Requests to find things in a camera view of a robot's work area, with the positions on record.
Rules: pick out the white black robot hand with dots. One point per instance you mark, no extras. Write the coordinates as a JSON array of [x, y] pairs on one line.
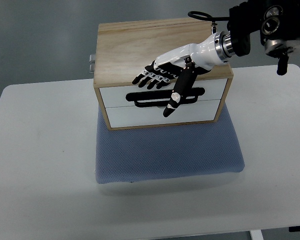
[[183, 64]]

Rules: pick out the white drawer black handle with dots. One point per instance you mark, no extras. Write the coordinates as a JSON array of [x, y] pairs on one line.
[[116, 96]]

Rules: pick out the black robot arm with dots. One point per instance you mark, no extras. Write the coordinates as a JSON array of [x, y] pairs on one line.
[[278, 23]]

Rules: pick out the white lower drawer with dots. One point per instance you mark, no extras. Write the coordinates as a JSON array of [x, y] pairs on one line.
[[132, 116]]

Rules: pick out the wooden drawer cabinet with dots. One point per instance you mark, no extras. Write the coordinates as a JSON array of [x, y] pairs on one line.
[[124, 49]]

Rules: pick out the blue mesh mat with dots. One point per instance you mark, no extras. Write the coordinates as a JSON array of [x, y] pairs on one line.
[[134, 155]]

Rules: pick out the metal clamp behind cabinet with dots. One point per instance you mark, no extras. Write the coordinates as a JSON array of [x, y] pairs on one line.
[[92, 59]]

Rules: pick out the white table leg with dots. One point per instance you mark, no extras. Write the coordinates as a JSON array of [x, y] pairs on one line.
[[256, 235]]

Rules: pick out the black table control panel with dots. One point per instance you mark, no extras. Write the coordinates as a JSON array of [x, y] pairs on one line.
[[293, 229]]

